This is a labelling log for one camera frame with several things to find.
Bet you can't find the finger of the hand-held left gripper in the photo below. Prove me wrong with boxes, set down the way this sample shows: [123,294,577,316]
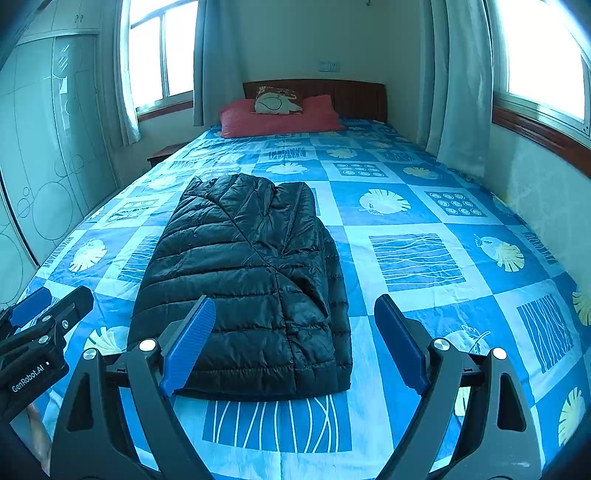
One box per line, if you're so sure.
[39,285,95,344]
[9,286,54,329]

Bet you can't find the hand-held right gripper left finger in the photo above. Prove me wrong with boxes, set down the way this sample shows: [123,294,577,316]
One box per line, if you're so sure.
[48,295,218,480]

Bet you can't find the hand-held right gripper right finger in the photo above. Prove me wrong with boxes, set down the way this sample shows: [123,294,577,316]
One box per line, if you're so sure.
[374,294,543,480]

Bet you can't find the black puffer jacket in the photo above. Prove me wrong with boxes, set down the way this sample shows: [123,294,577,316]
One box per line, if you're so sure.
[127,174,354,401]

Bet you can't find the bed with blue patterned sheet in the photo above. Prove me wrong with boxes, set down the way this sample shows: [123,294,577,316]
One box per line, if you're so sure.
[18,117,591,480]

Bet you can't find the glass door wardrobe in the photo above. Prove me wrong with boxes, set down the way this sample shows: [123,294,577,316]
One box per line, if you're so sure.
[0,14,118,310]

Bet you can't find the dark wooden nightstand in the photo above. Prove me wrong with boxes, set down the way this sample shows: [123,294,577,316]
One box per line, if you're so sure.
[147,143,185,168]

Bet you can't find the wooden window sill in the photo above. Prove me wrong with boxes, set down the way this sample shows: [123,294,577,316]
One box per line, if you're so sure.
[492,105,591,178]
[136,99,195,121]

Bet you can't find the white sheer curtain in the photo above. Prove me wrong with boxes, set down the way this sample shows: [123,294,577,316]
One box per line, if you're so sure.
[97,0,141,148]

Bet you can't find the red pillow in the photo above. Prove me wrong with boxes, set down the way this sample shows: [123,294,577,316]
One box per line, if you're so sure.
[219,95,346,139]

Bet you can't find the dark wooden headboard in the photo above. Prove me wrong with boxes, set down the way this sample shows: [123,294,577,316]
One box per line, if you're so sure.
[242,79,386,123]

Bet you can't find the small printed cushion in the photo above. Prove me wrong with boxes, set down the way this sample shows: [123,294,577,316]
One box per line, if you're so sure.
[255,86,304,114]

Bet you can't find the grey curtain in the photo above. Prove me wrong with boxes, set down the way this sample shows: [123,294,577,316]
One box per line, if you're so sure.
[418,0,494,178]
[192,0,245,130]

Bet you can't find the window with white frame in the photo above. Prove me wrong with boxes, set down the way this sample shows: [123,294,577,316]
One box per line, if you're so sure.
[128,0,199,112]
[485,0,591,125]

